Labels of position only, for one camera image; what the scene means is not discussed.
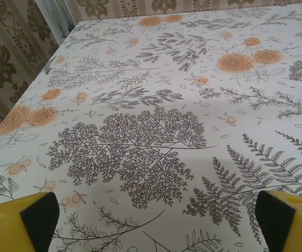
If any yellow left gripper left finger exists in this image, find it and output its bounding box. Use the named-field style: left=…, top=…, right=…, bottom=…
left=0, top=192, right=60, bottom=252

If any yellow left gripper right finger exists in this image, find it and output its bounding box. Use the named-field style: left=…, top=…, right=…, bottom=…
left=255, top=190, right=302, bottom=252

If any floral print tablecloth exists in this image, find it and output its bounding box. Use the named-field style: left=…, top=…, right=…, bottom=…
left=0, top=2, right=302, bottom=252

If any aluminium frame post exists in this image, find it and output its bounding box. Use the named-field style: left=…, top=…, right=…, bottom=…
left=36, top=0, right=76, bottom=46

